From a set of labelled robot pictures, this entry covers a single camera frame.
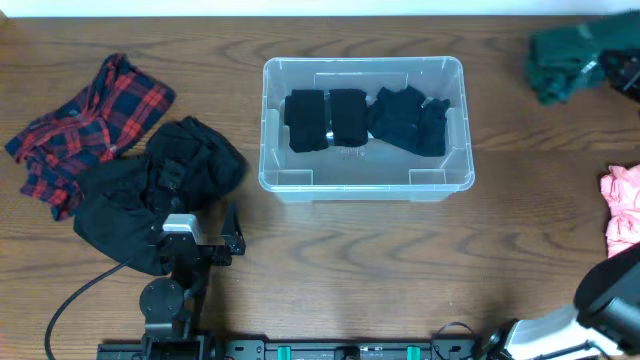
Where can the dark navy cloth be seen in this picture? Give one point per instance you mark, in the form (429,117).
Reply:
(407,119)

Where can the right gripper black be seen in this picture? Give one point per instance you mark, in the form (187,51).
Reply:
(627,84)

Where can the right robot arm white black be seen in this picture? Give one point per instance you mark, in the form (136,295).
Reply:
(604,317)

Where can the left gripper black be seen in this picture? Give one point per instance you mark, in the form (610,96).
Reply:
(201,252)

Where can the clear plastic storage bin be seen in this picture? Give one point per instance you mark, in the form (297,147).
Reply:
(376,170)

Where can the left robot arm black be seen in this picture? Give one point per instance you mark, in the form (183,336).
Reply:
(171,304)

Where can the pink cloth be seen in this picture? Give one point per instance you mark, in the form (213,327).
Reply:
(620,189)

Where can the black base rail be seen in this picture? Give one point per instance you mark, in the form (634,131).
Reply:
(207,348)

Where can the black crumpled garment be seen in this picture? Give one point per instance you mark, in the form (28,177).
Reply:
(186,167)

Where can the red navy plaid shirt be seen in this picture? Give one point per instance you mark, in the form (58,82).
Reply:
(103,121)

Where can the black cloth bundle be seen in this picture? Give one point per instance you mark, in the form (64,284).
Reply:
(318,119)

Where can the dark green cloth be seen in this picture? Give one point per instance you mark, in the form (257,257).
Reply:
(565,60)

